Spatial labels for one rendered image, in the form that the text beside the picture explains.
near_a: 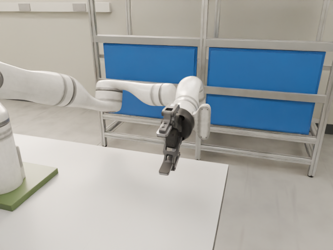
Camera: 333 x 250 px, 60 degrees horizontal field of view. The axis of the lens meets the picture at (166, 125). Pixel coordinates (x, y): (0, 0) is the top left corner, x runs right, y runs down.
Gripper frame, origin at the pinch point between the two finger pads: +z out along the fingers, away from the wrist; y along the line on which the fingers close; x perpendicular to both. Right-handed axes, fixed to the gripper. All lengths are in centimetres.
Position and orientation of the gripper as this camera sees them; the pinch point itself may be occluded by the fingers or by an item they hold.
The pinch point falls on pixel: (163, 154)
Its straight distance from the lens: 57.8
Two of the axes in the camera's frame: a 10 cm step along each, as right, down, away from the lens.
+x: 9.6, 1.0, -2.5
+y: -0.3, -8.8, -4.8
